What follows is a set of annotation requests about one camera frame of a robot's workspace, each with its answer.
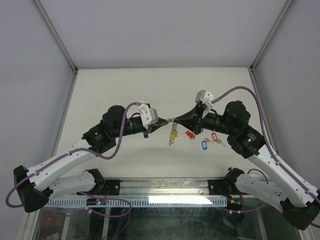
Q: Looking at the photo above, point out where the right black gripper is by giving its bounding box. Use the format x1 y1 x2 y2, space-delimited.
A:
174 103 236 136

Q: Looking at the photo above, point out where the white slotted cable duct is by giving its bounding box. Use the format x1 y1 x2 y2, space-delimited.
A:
45 196 228 208

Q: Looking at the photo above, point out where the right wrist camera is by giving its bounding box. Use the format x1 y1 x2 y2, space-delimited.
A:
195 89 214 111

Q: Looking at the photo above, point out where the aluminium mounting rail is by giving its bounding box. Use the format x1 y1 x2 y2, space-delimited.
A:
57 176 271 198

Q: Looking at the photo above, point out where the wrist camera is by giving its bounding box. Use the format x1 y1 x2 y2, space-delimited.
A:
195 89 214 111
138 102 159 130

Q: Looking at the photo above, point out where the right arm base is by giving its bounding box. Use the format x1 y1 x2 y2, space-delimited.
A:
207 167 245 198

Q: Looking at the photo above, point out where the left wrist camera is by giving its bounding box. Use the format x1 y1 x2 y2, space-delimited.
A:
138 102 159 130

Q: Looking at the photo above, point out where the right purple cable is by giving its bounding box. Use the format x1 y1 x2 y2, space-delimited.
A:
212 86 320 228

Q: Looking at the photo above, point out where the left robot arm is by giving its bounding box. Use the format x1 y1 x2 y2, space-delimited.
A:
13 102 168 213

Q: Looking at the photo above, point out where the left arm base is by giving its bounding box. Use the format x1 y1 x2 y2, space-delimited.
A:
81 168 122 196

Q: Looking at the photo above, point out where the blue tag key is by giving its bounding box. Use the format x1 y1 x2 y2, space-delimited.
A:
201 138 215 150

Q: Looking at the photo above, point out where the keyring with yellow handle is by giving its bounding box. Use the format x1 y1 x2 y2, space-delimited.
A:
168 118 178 147

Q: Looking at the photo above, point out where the red tag key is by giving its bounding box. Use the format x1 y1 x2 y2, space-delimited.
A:
211 132 226 147
185 130 195 140

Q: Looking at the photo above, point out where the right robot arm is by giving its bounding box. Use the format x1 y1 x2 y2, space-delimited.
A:
173 100 320 230

